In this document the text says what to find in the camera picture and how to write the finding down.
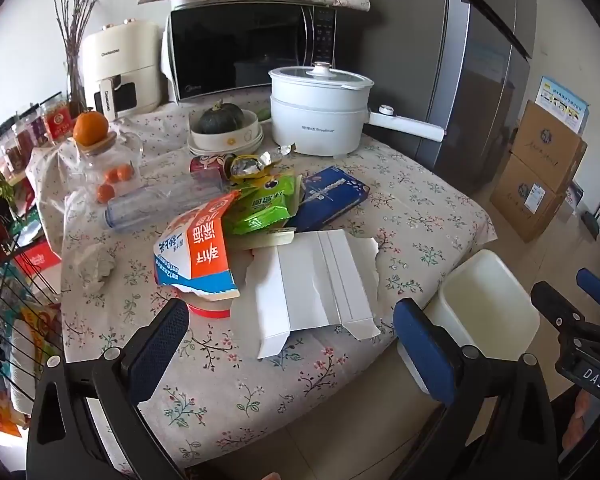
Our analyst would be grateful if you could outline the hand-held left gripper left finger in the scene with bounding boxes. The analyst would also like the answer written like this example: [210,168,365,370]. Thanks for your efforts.
[26,298,191,480]

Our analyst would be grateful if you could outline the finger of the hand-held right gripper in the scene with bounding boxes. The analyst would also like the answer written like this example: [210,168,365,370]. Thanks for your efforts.
[531,281,588,333]
[576,268,600,311]

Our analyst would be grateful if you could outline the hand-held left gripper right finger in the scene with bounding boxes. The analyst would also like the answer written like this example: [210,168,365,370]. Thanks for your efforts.
[393,298,563,480]

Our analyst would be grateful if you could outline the white plastic bin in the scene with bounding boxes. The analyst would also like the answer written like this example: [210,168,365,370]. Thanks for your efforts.
[397,249,541,396]

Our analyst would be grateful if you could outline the white tissue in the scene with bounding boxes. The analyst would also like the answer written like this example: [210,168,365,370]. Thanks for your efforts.
[77,247,116,286]

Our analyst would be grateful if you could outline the orange and white food bag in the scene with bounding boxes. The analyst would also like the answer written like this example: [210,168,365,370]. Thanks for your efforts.
[152,191,241,303]

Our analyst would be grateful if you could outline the white cardboard box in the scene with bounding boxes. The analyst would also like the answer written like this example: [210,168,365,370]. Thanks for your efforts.
[230,229,382,360]

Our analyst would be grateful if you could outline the green snack packet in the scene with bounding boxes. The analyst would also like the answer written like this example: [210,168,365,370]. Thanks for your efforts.
[223,174,303,235]

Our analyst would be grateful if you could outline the red paper box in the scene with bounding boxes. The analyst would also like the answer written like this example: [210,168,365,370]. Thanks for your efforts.
[12,240,63,296]

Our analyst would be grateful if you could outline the clear plastic bottle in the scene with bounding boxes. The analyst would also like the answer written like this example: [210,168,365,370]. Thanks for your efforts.
[104,172,231,231]

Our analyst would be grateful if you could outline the blue snack packet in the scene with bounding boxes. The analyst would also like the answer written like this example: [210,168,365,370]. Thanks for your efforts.
[285,166,371,228]

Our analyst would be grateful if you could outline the red cartoon drink can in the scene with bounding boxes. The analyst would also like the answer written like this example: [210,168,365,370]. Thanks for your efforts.
[189,154,236,181]

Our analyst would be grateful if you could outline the glass teapot with wooden lid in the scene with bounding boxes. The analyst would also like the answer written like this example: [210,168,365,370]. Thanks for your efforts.
[75,130,143,196]

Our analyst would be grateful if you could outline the yellow foil snack wrapper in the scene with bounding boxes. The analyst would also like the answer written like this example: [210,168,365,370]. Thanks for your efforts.
[229,144,297,183]

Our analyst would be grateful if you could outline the white ceramic bowl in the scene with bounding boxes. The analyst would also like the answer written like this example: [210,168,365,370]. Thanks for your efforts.
[189,110,260,152]

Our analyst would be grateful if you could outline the large orange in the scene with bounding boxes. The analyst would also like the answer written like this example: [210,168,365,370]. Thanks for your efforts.
[73,111,110,145]

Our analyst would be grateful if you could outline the dark green pumpkin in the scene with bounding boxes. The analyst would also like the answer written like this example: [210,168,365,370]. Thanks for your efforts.
[198,100,246,135]

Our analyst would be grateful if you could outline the red label glass jar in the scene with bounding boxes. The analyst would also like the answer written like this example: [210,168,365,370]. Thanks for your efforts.
[42,101,76,143]

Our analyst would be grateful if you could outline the brown filled glass jar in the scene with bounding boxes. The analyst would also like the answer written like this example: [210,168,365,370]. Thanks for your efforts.
[24,109,48,150]

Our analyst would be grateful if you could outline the white electric cooking pot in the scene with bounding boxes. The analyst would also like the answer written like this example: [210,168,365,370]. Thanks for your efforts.
[268,61,446,157]

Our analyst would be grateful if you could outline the grey refrigerator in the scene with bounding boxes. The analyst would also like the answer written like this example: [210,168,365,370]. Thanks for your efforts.
[367,0,538,181]

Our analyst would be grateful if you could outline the cream air fryer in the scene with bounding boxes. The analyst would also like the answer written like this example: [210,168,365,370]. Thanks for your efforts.
[80,21,163,122]

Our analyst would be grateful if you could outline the black microwave oven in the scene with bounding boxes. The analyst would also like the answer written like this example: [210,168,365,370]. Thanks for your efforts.
[166,0,338,106]

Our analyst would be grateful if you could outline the dried twigs in vase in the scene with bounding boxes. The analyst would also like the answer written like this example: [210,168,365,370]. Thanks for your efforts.
[52,0,103,111]

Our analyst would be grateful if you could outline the black wire rack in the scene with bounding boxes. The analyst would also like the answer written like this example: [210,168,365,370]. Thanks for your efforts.
[0,187,76,411]

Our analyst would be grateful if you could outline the blue wall poster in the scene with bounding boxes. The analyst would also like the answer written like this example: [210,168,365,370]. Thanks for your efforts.
[534,76,591,135]

